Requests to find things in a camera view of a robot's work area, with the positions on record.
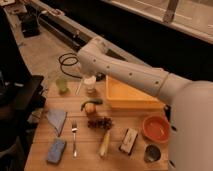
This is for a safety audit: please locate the white paper cup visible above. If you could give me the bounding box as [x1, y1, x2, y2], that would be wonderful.
[83, 76, 96, 93]

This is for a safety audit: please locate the black coiled cable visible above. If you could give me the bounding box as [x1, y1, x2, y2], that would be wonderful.
[58, 52, 83, 80]

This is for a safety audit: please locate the blue folded cloth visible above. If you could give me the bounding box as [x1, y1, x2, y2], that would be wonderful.
[46, 109, 67, 136]

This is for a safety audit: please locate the red bowl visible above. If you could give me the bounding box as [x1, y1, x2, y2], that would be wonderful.
[142, 116, 170, 143]

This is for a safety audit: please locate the green chili pepper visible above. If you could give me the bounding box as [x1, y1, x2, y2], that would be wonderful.
[81, 98, 103, 111]

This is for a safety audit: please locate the dark grape bunch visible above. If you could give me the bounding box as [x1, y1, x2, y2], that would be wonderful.
[87, 117, 113, 130]

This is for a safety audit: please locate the silver fork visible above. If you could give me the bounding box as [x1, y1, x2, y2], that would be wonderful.
[71, 120, 78, 158]

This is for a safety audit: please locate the black white eraser block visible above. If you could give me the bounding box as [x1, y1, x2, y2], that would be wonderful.
[119, 128, 138, 155]

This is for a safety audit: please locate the small metal cup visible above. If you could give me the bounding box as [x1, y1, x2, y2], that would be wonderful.
[144, 145, 161, 163]

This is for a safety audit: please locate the yellow plastic bin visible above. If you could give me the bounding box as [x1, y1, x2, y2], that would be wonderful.
[106, 76, 165, 110]

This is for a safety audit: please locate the green plastic cup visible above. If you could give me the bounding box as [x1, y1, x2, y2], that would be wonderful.
[56, 78, 68, 93]

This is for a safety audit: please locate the metal rail beam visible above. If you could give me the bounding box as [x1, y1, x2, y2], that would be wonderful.
[29, 0, 147, 66]

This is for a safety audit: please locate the yellow apple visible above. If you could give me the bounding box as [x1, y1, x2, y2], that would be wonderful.
[84, 103, 96, 115]

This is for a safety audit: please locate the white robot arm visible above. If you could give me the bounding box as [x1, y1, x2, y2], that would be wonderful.
[77, 36, 213, 171]

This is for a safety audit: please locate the black box on floor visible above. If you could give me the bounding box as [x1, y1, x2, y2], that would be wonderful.
[21, 14, 40, 38]

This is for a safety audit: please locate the blue sponge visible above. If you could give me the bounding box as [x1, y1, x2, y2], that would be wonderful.
[46, 139, 66, 164]

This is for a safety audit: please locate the black chair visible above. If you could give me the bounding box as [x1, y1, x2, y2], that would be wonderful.
[0, 6, 45, 171]

